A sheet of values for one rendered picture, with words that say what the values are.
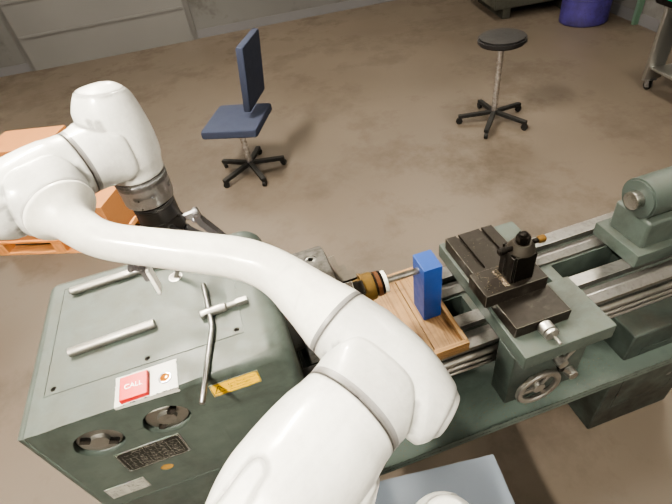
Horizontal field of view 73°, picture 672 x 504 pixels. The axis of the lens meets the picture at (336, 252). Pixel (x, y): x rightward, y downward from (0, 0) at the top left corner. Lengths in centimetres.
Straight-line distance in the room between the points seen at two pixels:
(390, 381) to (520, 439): 183
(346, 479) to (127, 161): 56
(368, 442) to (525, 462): 181
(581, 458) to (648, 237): 102
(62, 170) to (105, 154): 7
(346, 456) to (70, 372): 84
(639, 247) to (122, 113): 159
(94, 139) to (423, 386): 58
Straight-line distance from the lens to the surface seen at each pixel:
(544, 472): 229
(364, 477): 52
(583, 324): 153
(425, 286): 139
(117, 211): 364
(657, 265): 189
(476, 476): 143
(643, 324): 193
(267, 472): 49
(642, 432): 250
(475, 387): 179
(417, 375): 55
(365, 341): 55
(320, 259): 122
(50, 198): 73
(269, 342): 105
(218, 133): 371
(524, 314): 145
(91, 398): 115
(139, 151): 81
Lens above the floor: 207
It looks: 42 degrees down
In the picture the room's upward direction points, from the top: 10 degrees counter-clockwise
